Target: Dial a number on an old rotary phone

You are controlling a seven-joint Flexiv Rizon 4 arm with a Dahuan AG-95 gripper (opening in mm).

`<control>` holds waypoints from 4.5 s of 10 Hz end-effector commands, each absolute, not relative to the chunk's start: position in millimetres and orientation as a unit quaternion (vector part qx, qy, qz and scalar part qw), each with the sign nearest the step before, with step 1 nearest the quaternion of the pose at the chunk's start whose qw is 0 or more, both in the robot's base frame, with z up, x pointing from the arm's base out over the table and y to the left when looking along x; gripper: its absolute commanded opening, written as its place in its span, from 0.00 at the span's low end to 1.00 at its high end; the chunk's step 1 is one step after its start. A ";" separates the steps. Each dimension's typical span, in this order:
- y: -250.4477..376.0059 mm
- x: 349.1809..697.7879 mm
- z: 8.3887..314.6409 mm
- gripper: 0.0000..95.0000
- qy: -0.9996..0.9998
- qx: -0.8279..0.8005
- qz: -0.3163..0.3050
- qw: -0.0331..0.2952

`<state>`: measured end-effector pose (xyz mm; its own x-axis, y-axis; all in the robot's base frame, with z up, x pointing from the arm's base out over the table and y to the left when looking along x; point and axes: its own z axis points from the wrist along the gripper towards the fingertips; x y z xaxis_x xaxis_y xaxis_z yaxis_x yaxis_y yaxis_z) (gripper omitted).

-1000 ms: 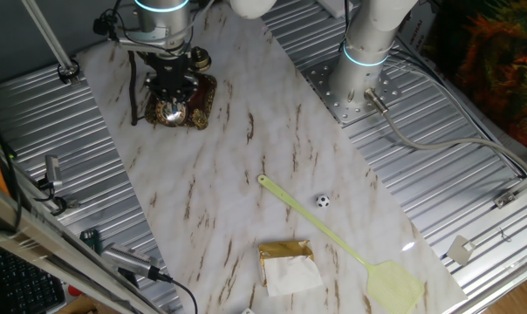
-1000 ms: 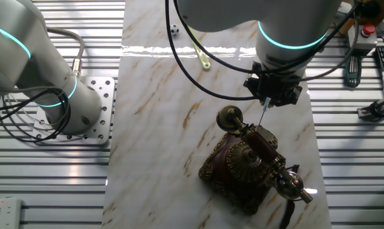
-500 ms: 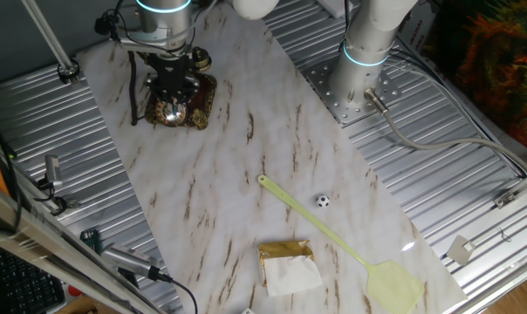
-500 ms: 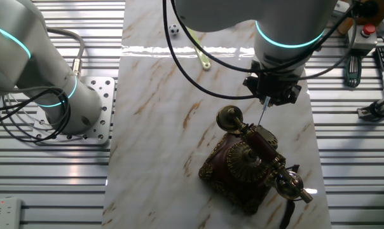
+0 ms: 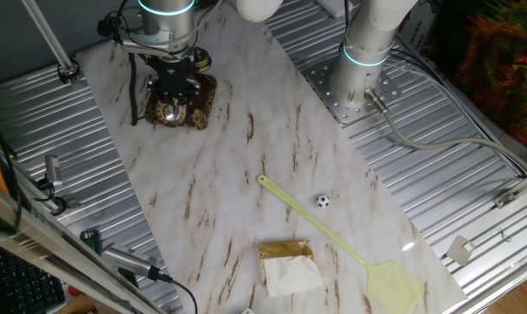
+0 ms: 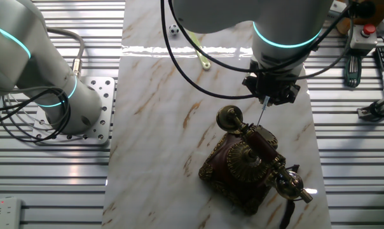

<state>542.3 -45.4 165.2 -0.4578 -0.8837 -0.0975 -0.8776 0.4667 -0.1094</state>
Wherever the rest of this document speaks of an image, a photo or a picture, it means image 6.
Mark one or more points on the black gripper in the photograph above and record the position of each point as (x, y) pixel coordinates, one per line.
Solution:
(271, 83)

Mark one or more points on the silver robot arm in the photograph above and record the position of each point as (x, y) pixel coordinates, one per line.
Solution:
(20, 47)

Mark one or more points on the brass and maroon phone handset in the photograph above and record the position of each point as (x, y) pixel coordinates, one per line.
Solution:
(262, 148)

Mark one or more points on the vintage brass rotary phone base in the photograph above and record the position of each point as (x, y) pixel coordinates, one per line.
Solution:
(223, 171)

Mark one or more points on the yellow-green fly swatter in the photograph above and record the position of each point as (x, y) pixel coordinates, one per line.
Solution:
(203, 60)

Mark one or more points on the green hex key holder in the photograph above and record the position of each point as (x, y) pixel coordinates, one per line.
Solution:
(353, 71)

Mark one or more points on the mini soccer ball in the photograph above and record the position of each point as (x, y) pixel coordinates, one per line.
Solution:
(173, 30)

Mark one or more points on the red emergency stop button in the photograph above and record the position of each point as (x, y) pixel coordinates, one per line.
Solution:
(368, 29)

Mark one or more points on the white power strip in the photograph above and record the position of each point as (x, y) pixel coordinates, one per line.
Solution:
(2, 213)

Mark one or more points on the small silver camera on mount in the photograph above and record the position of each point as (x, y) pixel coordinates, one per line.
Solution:
(378, 109)

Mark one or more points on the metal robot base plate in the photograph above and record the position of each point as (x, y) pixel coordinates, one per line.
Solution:
(103, 105)

